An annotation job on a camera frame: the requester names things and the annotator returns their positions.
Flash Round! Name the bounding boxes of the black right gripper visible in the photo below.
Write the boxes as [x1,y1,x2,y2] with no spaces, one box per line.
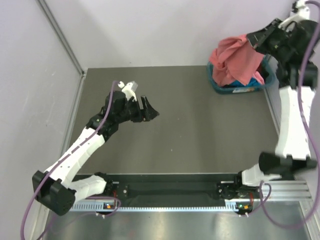
[244,18,291,63]

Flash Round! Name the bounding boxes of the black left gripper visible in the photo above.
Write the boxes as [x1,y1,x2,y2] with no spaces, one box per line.
[116,95,159,124]

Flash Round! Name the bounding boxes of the coral red t shirt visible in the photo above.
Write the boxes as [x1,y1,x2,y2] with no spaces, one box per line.
[209,34,265,87]

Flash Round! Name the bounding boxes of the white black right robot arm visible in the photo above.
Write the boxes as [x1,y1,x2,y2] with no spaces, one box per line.
[233,18,320,198]

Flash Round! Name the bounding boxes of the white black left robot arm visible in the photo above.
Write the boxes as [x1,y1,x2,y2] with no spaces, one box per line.
[32,90,159,216]

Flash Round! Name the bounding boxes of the teal plastic laundry basket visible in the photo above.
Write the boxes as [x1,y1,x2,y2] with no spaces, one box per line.
[206,55,276,95]

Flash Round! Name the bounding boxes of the blue t shirt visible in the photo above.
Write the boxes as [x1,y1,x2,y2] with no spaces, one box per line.
[229,77,261,88]

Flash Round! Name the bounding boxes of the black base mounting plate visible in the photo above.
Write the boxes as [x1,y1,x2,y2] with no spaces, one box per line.
[84,174,261,208]

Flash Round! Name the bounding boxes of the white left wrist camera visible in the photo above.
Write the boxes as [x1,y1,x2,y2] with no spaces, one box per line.
[118,81,138,102]

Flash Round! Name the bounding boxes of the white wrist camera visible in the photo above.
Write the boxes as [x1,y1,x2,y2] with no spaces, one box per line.
[278,0,310,29]
[118,81,138,102]

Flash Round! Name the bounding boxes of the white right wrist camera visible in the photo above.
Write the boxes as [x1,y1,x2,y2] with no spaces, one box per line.
[278,0,310,29]

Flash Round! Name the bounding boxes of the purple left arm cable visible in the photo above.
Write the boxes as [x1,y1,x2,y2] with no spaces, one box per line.
[19,80,123,240]

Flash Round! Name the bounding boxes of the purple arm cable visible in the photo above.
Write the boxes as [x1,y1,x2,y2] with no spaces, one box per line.
[19,80,123,240]
[246,0,320,230]

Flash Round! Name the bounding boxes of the white slotted cable duct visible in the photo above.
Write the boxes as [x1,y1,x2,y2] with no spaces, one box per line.
[71,201,253,213]

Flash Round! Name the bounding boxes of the left aluminium corner post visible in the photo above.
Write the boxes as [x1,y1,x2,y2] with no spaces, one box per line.
[36,0,87,78]

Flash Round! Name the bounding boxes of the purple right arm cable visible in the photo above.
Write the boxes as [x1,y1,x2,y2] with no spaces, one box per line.
[246,0,320,230]

